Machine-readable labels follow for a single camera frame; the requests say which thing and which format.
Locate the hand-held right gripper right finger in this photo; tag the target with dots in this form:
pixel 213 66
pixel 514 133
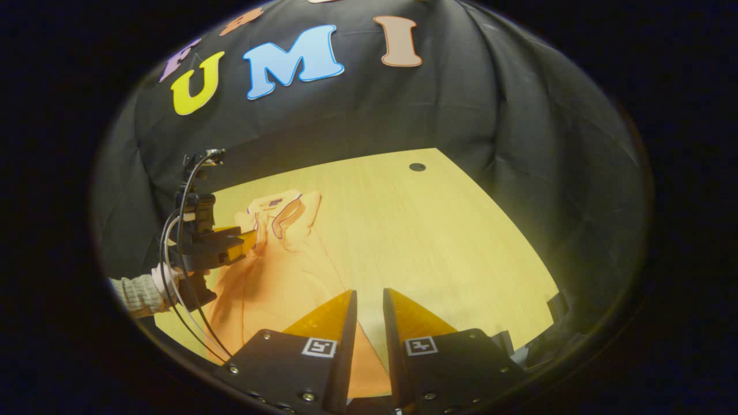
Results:
pixel 393 357

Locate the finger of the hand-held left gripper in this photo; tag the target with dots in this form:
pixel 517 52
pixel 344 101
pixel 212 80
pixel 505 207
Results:
pixel 245 245

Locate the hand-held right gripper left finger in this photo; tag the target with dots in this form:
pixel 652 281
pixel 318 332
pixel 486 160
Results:
pixel 346 369

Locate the orange T-shirt with striped collar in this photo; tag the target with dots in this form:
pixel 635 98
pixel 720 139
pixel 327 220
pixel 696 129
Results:
pixel 277 282

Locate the black table grommet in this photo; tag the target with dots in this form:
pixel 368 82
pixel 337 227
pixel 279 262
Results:
pixel 417 167

